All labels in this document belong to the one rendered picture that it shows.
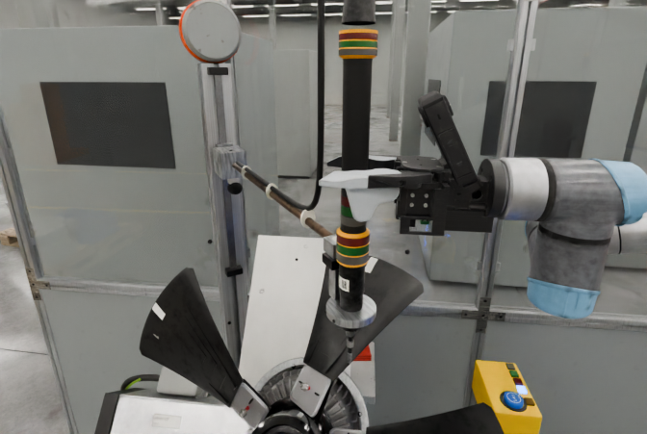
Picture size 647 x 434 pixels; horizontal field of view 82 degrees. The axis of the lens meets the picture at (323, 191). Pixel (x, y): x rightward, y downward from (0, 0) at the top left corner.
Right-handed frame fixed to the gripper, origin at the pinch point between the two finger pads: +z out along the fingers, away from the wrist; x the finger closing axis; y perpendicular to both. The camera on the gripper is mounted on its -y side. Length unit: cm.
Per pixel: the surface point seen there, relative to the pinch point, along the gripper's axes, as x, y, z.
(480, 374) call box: 32, 59, -34
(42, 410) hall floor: 95, 166, 168
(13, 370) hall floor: 119, 166, 210
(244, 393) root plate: 3.2, 40.9, 14.9
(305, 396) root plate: 4.3, 41.7, 4.5
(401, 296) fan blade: 12.3, 25.9, -11.2
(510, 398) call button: 24, 58, -38
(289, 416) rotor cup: -1.7, 39.4, 6.0
